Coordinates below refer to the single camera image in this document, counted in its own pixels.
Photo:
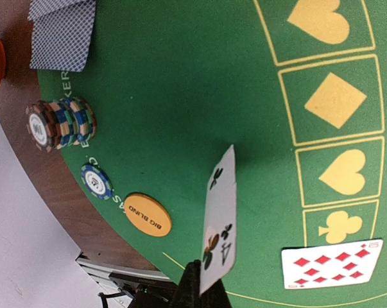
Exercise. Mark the single blue playing card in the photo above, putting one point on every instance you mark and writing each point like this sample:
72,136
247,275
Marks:
61,40

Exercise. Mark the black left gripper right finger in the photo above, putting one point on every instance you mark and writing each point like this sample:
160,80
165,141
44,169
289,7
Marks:
215,297

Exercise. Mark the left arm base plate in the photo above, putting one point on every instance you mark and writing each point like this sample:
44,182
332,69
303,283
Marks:
142,291

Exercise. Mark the orange big blind button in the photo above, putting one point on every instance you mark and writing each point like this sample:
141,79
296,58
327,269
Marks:
147,215

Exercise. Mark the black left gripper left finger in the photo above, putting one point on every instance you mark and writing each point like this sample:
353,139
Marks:
187,292

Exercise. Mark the ace of clubs card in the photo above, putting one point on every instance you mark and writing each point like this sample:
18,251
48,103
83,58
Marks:
220,225

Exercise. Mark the red white chip stack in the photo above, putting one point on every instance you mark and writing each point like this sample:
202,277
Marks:
60,123

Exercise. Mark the round green poker mat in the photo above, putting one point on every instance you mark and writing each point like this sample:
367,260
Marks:
301,95

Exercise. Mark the green white small chip stack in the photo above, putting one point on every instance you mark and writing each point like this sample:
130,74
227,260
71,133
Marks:
96,181

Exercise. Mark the ten of diamonds card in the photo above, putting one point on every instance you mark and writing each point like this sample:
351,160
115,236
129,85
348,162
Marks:
330,266

